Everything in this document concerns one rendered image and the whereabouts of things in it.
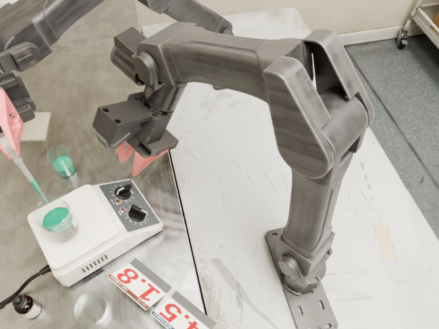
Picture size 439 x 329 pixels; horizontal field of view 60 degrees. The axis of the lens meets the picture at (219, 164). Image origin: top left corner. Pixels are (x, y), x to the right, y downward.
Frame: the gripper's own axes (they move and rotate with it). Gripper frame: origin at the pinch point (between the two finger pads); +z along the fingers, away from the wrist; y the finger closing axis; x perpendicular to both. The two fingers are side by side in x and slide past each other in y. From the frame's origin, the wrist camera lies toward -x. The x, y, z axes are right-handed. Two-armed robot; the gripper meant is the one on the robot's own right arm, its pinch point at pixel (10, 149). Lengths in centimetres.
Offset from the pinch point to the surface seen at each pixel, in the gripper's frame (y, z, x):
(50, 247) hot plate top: -3.4, 1.3, 23.2
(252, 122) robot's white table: 47, -6, 32
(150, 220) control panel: 13.3, 3.9, 28.0
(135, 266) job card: 7.0, 8.7, 31.5
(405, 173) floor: 147, 10, 121
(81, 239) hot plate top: 1.4, 2.8, 23.1
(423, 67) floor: 222, -35, 121
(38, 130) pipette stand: 4.3, -31.4, 31.1
